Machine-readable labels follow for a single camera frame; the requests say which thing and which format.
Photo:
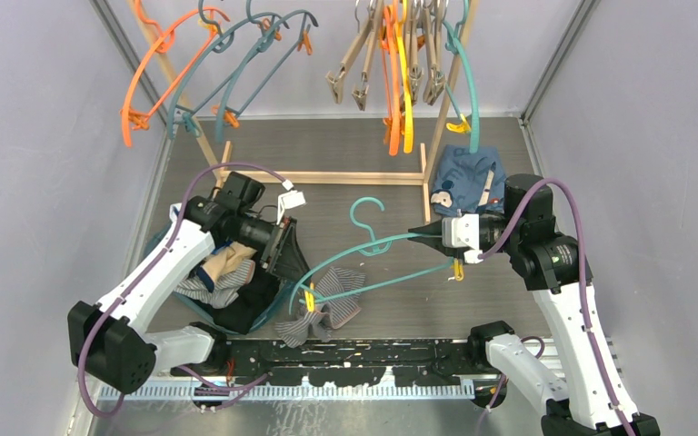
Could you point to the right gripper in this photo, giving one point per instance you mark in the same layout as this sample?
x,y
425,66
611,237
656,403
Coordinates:
x,y
437,242

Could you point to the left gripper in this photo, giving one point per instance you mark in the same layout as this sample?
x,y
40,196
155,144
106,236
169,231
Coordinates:
x,y
283,252

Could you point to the grey striped underwear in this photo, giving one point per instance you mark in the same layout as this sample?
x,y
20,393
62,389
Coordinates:
x,y
327,316

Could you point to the beige underwear with navy trim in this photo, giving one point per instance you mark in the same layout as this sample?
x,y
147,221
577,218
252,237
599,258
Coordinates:
x,y
232,266

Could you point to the blue underwear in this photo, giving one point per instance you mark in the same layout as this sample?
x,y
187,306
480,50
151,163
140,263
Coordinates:
x,y
174,212

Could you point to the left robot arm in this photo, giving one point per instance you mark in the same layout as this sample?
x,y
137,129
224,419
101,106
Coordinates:
x,y
109,339

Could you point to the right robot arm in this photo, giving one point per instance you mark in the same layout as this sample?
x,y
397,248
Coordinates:
x,y
589,398

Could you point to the yellow hanging hanger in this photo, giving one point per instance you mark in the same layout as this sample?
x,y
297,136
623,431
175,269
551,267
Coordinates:
x,y
400,10

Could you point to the right teal hanger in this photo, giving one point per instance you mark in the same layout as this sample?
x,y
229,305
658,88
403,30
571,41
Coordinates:
x,y
467,123

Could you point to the orange hanging hanger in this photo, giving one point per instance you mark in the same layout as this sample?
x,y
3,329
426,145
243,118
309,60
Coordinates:
x,y
391,76

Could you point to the black garment in basket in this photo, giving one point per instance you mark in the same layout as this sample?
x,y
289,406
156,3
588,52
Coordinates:
x,y
252,298

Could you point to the blue patterned cloth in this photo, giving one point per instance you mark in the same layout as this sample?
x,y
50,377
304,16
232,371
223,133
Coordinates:
x,y
468,183

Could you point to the grey striped garment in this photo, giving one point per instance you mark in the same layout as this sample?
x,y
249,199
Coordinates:
x,y
219,293

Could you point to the teal laundry basket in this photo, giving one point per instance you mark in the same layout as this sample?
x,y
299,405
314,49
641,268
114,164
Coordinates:
x,y
223,323

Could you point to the beige wooden hangers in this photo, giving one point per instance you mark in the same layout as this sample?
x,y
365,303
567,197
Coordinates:
x,y
424,40

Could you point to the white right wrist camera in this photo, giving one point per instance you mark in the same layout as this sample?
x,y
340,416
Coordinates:
x,y
461,237

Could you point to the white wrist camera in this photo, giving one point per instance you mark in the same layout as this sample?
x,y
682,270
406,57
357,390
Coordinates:
x,y
461,237
290,199

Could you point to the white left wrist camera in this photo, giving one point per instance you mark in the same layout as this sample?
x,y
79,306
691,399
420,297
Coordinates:
x,y
290,199

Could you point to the wooden hanger rack frame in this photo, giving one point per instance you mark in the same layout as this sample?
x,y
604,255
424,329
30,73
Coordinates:
x,y
220,35

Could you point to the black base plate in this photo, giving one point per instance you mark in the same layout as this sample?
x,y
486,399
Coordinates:
x,y
350,363

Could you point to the white slotted cable duct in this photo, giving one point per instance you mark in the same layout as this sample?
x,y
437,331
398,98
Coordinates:
x,y
386,390

